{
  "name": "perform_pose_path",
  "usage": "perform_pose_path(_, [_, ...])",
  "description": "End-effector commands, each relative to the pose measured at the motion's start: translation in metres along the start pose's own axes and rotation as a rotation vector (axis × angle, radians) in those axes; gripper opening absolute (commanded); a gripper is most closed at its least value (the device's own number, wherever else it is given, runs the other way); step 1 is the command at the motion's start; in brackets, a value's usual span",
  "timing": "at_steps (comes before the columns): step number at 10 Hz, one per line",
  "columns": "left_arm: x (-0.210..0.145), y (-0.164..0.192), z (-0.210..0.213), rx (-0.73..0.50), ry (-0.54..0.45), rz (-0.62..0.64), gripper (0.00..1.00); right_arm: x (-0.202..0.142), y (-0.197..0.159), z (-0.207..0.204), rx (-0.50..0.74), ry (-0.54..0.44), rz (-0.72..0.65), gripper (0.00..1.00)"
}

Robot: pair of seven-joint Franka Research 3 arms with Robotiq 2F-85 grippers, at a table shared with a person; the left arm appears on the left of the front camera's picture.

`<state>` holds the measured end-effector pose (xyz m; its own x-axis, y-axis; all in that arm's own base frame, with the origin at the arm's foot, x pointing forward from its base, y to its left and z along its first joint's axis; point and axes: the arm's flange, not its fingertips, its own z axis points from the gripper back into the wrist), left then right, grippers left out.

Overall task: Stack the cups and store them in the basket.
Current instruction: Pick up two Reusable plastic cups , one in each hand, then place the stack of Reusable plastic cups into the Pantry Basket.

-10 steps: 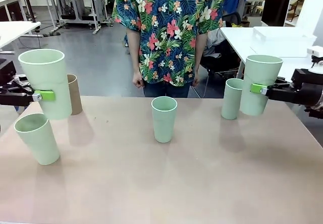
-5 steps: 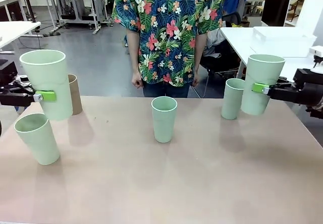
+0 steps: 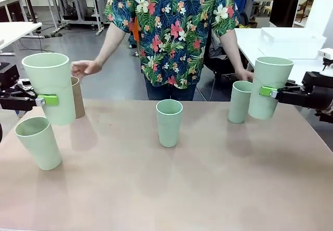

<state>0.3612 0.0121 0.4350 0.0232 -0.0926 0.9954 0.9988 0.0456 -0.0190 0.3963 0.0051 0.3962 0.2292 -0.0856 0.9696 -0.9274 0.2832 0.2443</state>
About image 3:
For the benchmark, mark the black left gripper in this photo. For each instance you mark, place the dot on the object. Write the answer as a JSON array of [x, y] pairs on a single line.
[[9, 76]]

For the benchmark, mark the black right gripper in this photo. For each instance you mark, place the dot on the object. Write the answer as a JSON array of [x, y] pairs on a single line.
[[316, 90]]

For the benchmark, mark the light green plastic cup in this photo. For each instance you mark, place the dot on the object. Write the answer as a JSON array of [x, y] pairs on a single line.
[[52, 80], [238, 106], [268, 75], [169, 129], [39, 147]]

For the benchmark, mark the brown plastic cup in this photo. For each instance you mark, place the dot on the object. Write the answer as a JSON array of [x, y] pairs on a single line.
[[79, 101]]

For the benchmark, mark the white plastic basket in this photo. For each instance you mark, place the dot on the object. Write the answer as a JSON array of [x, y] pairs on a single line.
[[286, 37]]

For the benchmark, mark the person's left forearm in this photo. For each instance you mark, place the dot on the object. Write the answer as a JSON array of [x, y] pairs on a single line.
[[231, 51]]

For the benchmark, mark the person's right forearm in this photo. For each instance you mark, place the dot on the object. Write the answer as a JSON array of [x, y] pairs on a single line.
[[110, 46]]

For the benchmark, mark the person's left hand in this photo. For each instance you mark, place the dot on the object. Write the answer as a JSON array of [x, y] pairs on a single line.
[[244, 75]]

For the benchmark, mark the person's right hand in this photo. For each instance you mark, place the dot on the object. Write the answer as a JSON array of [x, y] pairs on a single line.
[[84, 68]]

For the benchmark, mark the white side table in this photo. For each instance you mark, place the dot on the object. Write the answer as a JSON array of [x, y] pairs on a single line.
[[249, 41]]

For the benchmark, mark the white box device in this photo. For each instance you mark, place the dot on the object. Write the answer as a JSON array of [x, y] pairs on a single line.
[[326, 54]]

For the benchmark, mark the black floor power strip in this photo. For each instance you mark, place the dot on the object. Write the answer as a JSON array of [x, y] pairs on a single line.
[[53, 35]]

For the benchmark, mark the black office chair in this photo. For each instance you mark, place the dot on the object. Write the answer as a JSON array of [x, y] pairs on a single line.
[[221, 67]]

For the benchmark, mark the white rounded table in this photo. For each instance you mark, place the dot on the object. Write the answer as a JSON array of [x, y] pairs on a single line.
[[15, 30]]

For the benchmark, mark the black computer monitor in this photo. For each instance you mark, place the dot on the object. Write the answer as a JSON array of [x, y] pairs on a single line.
[[283, 7]]

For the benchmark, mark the black stand pole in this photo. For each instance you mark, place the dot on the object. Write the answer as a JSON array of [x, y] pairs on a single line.
[[28, 2]]

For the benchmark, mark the person in floral shirt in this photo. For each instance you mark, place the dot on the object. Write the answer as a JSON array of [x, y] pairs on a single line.
[[169, 33]]

